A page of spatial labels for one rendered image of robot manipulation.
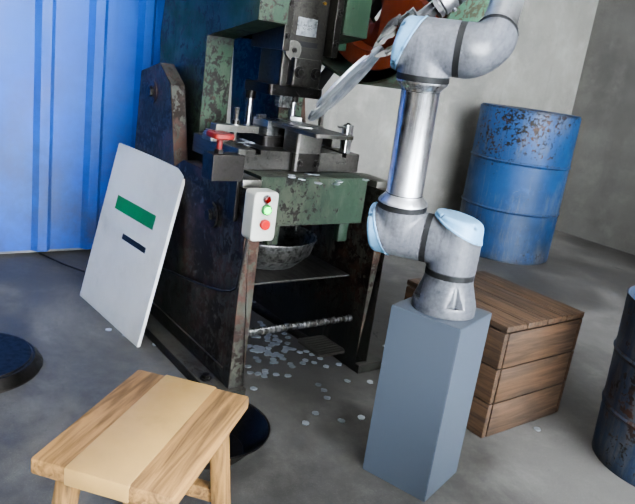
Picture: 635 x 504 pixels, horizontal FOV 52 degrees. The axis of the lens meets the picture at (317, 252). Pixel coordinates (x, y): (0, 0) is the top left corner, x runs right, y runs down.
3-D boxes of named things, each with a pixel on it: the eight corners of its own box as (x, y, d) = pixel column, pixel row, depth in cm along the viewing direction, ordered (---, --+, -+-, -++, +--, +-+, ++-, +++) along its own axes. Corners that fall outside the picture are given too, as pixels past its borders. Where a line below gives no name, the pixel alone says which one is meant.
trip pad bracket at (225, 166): (239, 222, 180) (246, 151, 175) (207, 223, 175) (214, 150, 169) (228, 216, 185) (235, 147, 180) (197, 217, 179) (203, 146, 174)
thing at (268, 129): (306, 137, 210) (308, 123, 209) (266, 135, 202) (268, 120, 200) (291, 133, 217) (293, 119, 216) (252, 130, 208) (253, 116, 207)
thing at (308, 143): (349, 180, 193) (356, 134, 190) (310, 180, 185) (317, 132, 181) (301, 163, 212) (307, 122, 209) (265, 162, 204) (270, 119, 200)
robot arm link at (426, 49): (421, 270, 150) (465, 19, 131) (358, 256, 154) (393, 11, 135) (430, 254, 161) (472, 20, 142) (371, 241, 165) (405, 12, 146)
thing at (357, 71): (296, 136, 191) (294, 134, 191) (354, 91, 207) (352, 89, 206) (337, 78, 167) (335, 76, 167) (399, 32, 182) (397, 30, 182)
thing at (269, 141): (316, 148, 211) (317, 139, 210) (262, 146, 199) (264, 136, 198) (289, 140, 223) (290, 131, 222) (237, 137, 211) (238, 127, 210)
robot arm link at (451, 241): (473, 281, 146) (486, 223, 143) (414, 268, 150) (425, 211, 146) (478, 268, 158) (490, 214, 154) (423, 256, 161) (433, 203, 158)
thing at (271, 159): (357, 172, 214) (360, 154, 212) (236, 169, 187) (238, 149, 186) (306, 155, 237) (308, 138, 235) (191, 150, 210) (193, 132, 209)
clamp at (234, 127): (259, 143, 203) (263, 110, 200) (210, 141, 193) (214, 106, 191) (250, 140, 208) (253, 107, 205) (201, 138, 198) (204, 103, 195)
